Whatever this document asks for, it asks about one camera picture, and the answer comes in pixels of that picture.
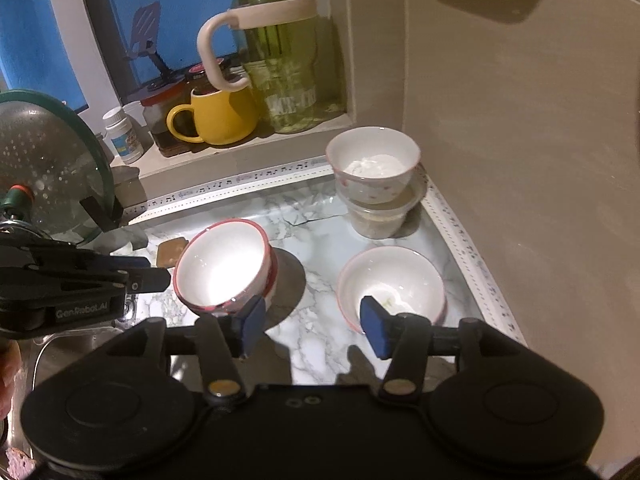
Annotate clear plastic lidded container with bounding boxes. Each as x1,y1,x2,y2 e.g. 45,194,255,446
336,177,428,239

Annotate black lid rack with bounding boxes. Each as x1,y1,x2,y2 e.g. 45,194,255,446
80,195,126,233

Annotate white pill bottle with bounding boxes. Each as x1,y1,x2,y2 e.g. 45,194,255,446
102,107,146,164

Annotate glass pitcher green lid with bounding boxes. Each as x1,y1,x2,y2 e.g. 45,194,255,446
197,0,321,135

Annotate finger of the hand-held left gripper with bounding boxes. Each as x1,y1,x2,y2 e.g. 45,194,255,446
95,254,152,270
122,266,172,294

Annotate stainless steel sink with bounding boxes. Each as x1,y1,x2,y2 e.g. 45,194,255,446
20,325,126,392

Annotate small dark lidded jar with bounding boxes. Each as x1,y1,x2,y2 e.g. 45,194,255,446
185,62,232,91

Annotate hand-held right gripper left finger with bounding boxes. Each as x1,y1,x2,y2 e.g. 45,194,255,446
107,294,268,406

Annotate phone stand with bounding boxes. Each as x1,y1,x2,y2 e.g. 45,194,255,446
122,1,183,86

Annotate pink-rimmed dotted bowl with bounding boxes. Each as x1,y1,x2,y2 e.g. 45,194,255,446
336,246,447,333

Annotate yellow mug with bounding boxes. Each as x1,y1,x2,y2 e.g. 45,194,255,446
166,82,260,146

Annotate red-rimmed dotted bowl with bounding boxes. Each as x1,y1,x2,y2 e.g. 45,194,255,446
220,240,279,317
172,218,272,312

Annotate glass pot lid green rim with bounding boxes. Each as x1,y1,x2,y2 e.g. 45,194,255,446
0,89,126,248

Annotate white floral dotted bowl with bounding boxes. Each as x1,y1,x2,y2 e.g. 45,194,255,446
326,127,422,202

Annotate person's left hand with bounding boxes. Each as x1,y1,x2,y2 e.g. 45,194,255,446
0,340,23,418

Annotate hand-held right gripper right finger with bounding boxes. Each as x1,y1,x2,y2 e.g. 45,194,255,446
359,296,527,406

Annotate brown soap bar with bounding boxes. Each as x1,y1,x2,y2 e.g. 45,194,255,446
156,239,188,267

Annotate dark glass jar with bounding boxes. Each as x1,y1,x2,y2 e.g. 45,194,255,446
141,80,188,158

